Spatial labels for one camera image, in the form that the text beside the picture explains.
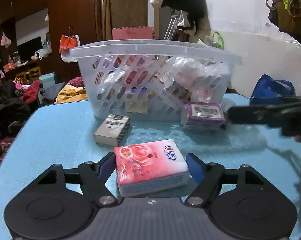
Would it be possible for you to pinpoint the orange white hanging bag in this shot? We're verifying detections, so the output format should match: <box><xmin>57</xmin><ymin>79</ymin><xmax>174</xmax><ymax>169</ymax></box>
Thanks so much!
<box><xmin>59</xmin><ymin>35</ymin><xmax>80</xmax><ymax>53</ymax></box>

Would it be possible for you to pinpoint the brown wooden door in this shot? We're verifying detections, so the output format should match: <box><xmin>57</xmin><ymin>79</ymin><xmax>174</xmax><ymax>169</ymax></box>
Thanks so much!
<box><xmin>110</xmin><ymin>0</ymin><xmax>148</xmax><ymax>28</ymax></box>

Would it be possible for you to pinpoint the purple medicine box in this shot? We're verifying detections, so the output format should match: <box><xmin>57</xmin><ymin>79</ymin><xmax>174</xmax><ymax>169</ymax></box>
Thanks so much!
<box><xmin>181</xmin><ymin>102</ymin><xmax>228</xmax><ymax>131</ymax></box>

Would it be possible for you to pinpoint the teal cardboard box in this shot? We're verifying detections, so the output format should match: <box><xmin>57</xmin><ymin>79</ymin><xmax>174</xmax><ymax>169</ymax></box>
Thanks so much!
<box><xmin>39</xmin><ymin>72</ymin><xmax>57</xmax><ymax>88</ymax></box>

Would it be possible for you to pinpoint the blue fabric bag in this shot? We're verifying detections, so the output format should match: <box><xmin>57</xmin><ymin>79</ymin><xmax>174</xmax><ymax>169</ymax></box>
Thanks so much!
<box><xmin>250</xmin><ymin>74</ymin><xmax>295</xmax><ymax>105</ymax></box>

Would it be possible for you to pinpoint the dark red wooden wardrobe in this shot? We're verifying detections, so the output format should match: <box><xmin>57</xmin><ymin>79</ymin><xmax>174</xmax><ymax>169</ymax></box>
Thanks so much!
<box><xmin>0</xmin><ymin>0</ymin><xmax>98</xmax><ymax>82</ymax></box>

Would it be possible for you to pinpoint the yellow patterned blanket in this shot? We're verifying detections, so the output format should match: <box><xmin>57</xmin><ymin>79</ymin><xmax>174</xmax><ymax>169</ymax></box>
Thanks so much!
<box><xmin>56</xmin><ymin>85</ymin><xmax>88</xmax><ymax>104</ymax></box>

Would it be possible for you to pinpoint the white plastic laundry basket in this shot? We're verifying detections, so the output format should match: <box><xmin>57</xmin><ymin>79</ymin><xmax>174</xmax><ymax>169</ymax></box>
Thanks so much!
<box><xmin>63</xmin><ymin>40</ymin><xmax>242</xmax><ymax>121</ymax></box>

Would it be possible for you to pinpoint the Kent cigarette pack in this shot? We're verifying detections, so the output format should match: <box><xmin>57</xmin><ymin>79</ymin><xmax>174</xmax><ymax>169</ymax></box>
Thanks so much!
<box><xmin>93</xmin><ymin>114</ymin><xmax>130</xmax><ymax>147</ymax></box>

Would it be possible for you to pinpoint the pink tissue pack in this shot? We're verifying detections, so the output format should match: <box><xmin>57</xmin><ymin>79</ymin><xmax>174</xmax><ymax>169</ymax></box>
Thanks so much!
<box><xmin>114</xmin><ymin>139</ymin><xmax>190</xmax><ymax>197</ymax></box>

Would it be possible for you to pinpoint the pink foam mat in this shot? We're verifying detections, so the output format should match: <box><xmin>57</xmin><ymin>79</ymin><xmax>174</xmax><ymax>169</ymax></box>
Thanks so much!
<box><xmin>112</xmin><ymin>27</ymin><xmax>153</xmax><ymax>40</ymax></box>

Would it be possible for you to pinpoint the green white shopping bag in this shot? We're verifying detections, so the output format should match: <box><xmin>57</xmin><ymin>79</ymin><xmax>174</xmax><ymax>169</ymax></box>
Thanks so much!
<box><xmin>204</xmin><ymin>31</ymin><xmax>224</xmax><ymax>49</ymax></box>

